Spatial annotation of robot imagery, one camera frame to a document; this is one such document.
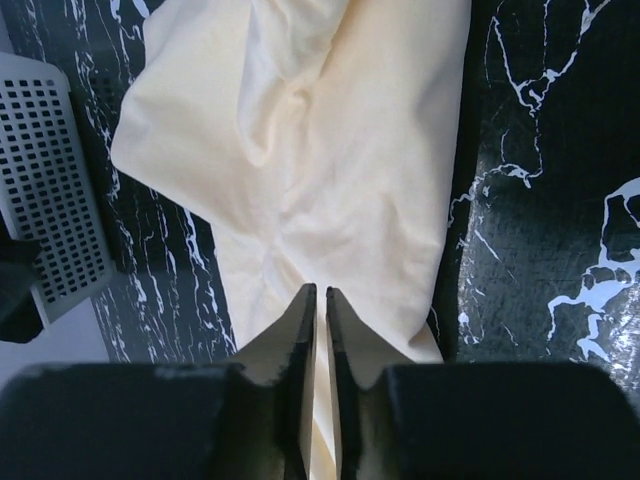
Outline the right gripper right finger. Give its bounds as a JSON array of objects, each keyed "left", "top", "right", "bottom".
[{"left": 326, "top": 288, "right": 639, "bottom": 479}]

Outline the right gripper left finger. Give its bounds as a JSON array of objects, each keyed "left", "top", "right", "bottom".
[{"left": 1, "top": 284, "right": 317, "bottom": 479}]

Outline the peach t shirt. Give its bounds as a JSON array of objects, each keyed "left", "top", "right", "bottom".
[{"left": 110, "top": 0, "right": 471, "bottom": 480}]

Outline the black t shirt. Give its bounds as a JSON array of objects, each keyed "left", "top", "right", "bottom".
[{"left": 1, "top": 239, "right": 43, "bottom": 344}]

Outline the grey plastic basket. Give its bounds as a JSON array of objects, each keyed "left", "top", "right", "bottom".
[{"left": 1, "top": 53, "right": 115, "bottom": 325}]

